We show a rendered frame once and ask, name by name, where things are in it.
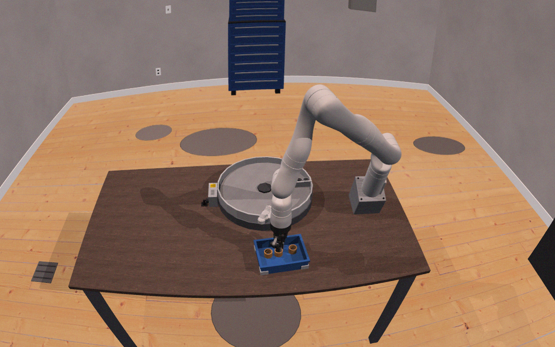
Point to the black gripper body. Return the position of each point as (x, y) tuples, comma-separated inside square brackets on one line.
[(279, 231)]

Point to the grey round turntable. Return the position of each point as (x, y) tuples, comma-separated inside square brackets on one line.
[(244, 190)]

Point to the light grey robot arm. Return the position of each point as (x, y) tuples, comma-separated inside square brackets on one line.
[(322, 105)]

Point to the blue crate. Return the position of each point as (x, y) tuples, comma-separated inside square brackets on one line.
[(287, 262)]

